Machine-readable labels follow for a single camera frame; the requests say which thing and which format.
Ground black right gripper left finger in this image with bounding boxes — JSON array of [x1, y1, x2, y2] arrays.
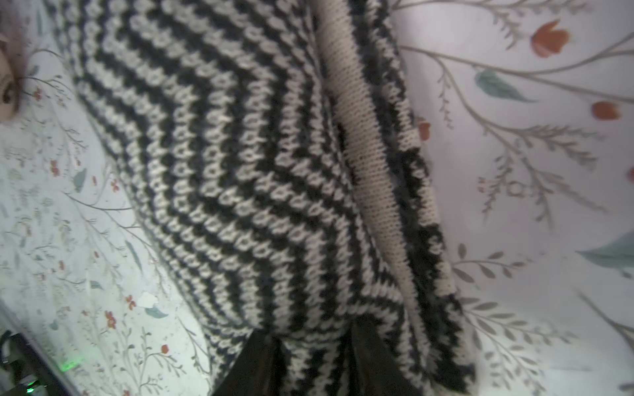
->
[[212, 331, 285, 396]]

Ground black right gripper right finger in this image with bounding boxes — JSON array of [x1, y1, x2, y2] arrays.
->
[[350, 317, 419, 396]]

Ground black white zigzag scarf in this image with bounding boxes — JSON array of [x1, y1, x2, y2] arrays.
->
[[46, 1, 476, 395]]

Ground floral table mat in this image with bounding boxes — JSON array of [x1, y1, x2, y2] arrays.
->
[[1, 1, 633, 395]]

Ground pink striped plush doll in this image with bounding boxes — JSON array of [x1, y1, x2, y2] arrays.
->
[[0, 33, 20, 122]]

